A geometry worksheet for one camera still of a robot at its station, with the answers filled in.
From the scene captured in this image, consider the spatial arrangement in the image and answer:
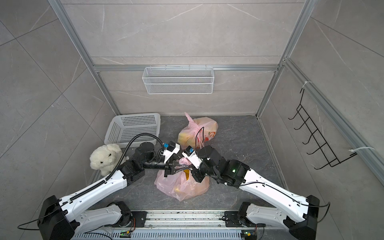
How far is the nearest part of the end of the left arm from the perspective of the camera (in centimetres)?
56

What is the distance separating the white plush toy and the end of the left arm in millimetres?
317

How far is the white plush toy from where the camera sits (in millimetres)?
761
